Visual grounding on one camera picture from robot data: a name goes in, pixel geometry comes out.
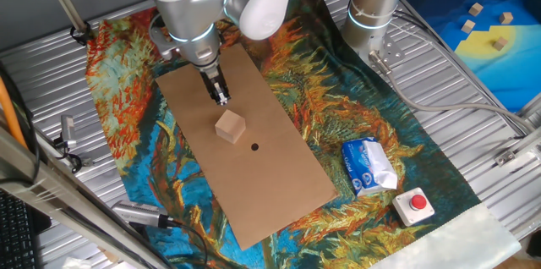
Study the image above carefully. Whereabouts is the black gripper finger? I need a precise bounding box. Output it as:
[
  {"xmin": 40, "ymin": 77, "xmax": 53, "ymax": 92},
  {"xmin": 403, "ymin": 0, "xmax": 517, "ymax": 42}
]
[
  {"xmin": 215, "ymin": 82, "xmax": 232, "ymax": 107},
  {"xmin": 209, "ymin": 80, "xmax": 224, "ymax": 104}
]

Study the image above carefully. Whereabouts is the thick black cable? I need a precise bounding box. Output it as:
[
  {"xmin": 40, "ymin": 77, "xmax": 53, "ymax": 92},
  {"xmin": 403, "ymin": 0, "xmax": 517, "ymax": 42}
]
[{"xmin": 0, "ymin": 61, "xmax": 42, "ymax": 186}]

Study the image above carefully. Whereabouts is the blue yellow print cloth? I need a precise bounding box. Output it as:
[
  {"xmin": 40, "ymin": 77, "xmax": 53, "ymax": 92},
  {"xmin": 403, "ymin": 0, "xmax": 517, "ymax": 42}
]
[{"xmin": 401, "ymin": 0, "xmax": 541, "ymax": 113}]

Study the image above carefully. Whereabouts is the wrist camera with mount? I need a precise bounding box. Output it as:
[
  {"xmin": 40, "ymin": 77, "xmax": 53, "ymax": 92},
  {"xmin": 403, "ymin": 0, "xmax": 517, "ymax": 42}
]
[{"xmin": 148, "ymin": 13, "xmax": 178, "ymax": 61}]

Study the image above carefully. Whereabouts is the black pole clamp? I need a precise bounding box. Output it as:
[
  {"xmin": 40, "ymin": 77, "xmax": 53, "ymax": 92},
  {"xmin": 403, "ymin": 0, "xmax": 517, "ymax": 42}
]
[{"xmin": 69, "ymin": 21, "xmax": 94, "ymax": 46}]

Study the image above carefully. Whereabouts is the long silver camera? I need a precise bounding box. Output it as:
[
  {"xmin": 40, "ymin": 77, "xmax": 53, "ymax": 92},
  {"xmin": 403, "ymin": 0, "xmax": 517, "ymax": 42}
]
[{"xmin": 110, "ymin": 200, "xmax": 174, "ymax": 230}]

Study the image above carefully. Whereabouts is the emergency stop button box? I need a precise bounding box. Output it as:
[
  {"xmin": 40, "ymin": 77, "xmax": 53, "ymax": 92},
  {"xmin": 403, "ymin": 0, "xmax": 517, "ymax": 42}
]
[{"xmin": 391, "ymin": 187, "xmax": 436, "ymax": 228}]

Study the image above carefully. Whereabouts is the brown cardboard sheet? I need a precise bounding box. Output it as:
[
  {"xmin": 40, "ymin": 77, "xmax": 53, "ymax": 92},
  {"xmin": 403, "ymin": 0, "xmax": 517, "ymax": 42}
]
[{"xmin": 155, "ymin": 42, "xmax": 340, "ymax": 251}]

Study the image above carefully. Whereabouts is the grey robot hose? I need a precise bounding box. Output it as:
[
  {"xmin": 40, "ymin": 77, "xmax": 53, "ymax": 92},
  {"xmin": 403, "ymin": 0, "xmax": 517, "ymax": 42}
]
[{"xmin": 367, "ymin": 48, "xmax": 538, "ymax": 133}]

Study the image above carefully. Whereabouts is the black keyboard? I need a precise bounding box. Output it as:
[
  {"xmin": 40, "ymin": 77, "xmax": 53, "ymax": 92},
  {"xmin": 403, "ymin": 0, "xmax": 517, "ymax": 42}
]
[{"xmin": 0, "ymin": 188, "xmax": 52, "ymax": 269}]

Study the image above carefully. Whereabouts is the blue white tissue pack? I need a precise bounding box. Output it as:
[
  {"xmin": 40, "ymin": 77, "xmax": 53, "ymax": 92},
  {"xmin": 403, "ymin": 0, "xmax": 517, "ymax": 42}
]
[{"xmin": 341, "ymin": 136, "xmax": 399, "ymax": 197}]

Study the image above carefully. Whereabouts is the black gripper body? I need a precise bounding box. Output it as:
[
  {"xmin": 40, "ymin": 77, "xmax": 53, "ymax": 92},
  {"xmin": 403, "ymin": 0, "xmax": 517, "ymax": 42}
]
[{"xmin": 198, "ymin": 63, "xmax": 225, "ymax": 92}]

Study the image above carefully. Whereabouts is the small silver camera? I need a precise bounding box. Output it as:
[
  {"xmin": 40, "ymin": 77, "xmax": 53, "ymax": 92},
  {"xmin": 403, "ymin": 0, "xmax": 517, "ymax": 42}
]
[{"xmin": 60, "ymin": 114, "xmax": 77, "ymax": 150}]

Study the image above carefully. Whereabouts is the black camera cable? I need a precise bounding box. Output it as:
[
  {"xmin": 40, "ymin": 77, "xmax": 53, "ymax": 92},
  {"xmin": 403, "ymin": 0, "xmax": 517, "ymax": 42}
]
[{"xmin": 167, "ymin": 217, "xmax": 209, "ymax": 269}]

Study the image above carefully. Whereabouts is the aluminium frame rail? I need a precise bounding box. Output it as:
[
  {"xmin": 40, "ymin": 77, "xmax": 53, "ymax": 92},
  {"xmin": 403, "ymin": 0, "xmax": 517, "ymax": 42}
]
[
  {"xmin": 517, "ymin": 93, "xmax": 541, "ymax": 129},
  {"xmin": 493, "ymin": 127, "xmax": 541, "ymax": 167}
]

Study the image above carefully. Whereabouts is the small wooden block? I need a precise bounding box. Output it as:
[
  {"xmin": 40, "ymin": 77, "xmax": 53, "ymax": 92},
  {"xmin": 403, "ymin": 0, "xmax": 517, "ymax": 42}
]
[{"xmin": 214, "ymin": 109, "xmax": 247, "ymax": 145}]

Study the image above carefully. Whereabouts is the orange cable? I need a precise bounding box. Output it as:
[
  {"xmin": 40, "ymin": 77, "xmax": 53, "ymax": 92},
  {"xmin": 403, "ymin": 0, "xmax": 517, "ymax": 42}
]
[{"xmin": 0, "ymin": 76, "xmax": 29, "ymax": 150}]

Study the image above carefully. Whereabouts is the metal camera bracket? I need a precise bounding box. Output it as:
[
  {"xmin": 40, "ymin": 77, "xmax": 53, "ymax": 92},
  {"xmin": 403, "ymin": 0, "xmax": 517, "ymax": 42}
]
[{"xmin": 50, "ymin": 135, "xmax": 95, "ymax": 175}]

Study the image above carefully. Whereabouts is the sunflower painting print cloth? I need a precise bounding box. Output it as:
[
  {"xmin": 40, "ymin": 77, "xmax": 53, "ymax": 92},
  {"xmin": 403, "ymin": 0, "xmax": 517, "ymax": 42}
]
[{"xmin": 84, "ymin": 0, "xmax": 522, "ymax": 269}]

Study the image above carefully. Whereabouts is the aluminium frame beam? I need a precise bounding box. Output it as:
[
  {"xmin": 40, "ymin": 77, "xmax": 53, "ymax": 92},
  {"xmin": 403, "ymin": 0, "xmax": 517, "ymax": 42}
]
[{"xmin": 0, "ymin": 124, "xmax": 174, "ymax": 269}]

